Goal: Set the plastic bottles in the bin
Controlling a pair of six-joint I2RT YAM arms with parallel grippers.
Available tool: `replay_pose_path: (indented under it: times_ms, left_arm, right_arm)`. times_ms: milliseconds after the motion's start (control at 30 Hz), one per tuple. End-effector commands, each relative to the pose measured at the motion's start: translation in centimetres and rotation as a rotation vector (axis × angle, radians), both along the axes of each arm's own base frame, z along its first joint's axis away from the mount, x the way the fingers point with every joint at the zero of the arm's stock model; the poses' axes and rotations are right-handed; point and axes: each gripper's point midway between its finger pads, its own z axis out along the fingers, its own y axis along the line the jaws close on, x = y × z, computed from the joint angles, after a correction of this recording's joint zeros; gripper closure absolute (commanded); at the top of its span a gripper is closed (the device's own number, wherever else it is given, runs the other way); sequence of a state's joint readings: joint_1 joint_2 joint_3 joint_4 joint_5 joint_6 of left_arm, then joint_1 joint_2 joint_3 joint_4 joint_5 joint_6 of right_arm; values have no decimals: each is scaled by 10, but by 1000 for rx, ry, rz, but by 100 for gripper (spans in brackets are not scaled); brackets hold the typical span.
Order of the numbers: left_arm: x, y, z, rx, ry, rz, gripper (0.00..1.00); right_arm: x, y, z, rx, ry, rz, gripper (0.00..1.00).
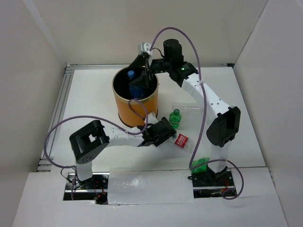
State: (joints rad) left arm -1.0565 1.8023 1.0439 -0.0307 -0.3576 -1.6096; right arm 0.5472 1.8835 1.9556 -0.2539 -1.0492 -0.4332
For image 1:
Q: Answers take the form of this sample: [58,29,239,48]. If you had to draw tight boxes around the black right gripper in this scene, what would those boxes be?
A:
[129,54,172,88]

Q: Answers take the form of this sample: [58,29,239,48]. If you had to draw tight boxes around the clear bottle blue label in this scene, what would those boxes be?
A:
[127,70,146,99]

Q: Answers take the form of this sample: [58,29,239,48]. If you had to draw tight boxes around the clear bottle red label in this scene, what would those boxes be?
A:
[169,132,194,154]

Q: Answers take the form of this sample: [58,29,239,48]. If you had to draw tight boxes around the small green bottle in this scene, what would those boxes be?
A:
[169,109,182,129]

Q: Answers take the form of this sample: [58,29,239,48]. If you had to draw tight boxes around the crushed green plastic bottle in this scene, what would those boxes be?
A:
[191,157,210,174]

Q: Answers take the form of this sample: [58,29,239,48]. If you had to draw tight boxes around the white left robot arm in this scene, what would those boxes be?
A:
[69,117,177,189]

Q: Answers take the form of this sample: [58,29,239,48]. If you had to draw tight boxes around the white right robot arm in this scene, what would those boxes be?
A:
[129,39,241,185]

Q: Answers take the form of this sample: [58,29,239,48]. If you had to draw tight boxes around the orange cylindrical bin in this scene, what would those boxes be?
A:
[112,67,159,127]

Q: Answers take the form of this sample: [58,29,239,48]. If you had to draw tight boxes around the clear bottle without label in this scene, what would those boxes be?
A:
[172,102,204,114]

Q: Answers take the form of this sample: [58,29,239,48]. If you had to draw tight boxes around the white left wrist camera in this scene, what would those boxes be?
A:
[144,112,158,124]

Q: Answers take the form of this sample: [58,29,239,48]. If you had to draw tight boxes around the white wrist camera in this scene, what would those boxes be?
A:
[138,42,152,56]
[144,112,158,124]

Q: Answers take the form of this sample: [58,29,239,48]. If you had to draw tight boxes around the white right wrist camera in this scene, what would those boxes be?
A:
[138,42,152,56]

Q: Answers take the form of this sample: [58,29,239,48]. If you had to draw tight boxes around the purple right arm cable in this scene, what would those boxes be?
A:
[149,26,245,201]

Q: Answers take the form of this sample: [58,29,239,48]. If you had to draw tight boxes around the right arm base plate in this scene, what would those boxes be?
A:
[187,171,237,199]

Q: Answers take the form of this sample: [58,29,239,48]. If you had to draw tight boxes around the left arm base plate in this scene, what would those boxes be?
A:
[63,172,110,205]

